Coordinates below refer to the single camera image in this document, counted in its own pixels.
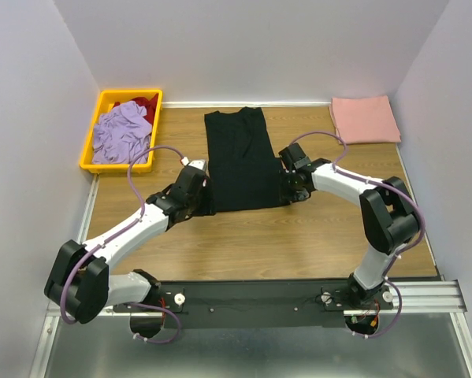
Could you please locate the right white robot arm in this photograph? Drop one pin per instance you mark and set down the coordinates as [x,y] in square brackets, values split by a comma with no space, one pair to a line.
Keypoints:
[390,217]

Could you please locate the yellow plastic bin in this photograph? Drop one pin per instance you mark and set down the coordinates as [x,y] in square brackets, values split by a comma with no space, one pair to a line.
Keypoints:
[104,104]

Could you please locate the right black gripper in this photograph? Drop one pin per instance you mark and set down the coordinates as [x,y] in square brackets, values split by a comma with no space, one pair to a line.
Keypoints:
[291,196]

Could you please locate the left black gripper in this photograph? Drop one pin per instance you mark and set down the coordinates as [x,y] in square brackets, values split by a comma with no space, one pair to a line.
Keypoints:
[208,207]

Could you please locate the lavender t shirt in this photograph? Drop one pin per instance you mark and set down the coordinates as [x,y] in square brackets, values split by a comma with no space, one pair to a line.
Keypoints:
[121,135]

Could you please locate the black t shirt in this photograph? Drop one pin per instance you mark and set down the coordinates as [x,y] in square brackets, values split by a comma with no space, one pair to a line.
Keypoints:
[245,172]

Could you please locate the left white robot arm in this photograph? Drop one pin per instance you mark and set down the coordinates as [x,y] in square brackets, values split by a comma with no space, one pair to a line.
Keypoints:
[81,281]

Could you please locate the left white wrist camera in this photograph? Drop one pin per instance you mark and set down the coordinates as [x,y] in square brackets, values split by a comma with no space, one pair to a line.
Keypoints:
[200,164]

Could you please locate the aluminium frame rail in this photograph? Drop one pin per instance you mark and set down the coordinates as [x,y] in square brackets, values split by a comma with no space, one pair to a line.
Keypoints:
[409,297]

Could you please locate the red t shirt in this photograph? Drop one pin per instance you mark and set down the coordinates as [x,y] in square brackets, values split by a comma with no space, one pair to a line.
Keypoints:
[151,108]

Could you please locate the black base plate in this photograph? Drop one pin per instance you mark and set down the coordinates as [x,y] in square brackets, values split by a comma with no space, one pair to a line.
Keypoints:
[259,304]

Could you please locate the folded pink t shirt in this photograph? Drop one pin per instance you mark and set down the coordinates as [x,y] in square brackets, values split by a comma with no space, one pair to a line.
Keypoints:
[364,120]

